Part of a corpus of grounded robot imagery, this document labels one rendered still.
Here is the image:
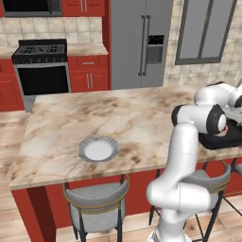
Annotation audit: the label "grey rimmed white plate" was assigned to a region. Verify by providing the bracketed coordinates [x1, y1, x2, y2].
[78, 135, 120, 164]

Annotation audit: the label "black tray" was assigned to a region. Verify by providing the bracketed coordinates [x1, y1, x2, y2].
[198, 118, 242, 151]

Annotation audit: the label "black and steel stove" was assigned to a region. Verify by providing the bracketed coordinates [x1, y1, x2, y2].
[10, 38, 72, 113]

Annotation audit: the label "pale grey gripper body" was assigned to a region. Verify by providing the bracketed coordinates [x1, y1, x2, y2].
[222, 105, 242, 123]

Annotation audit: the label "red kitchen island base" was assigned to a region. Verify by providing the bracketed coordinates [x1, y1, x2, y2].
[10, 156, 242, 242]

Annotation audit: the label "black microwave oven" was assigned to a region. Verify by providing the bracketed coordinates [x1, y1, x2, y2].
[1, 0, 63, 18]

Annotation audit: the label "grey stool with black legs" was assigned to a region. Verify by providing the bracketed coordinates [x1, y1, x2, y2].
[62, 174, 130, 242]
[231, 157, 242, 176]
[148, 160, 242, 242]

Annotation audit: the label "grey steel fridge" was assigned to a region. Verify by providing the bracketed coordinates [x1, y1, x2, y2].
[110, 0, 175, 91]

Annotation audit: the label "red base cupboards with drawer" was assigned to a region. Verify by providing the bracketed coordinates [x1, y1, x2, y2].
[67, 54, 111, 94]

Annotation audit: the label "red wall cupboards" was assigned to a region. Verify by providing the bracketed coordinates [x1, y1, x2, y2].
[60, 0, 107, 18]

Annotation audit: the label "grey framed window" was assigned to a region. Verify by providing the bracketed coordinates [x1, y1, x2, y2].
[174, 0, 238, 66]

